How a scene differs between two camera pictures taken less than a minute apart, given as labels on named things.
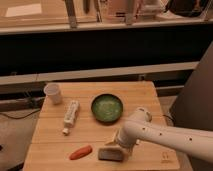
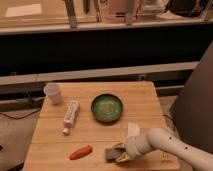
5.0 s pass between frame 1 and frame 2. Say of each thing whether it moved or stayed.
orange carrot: stayed
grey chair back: stayed
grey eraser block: moved
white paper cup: stayed
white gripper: moved
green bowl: stayed
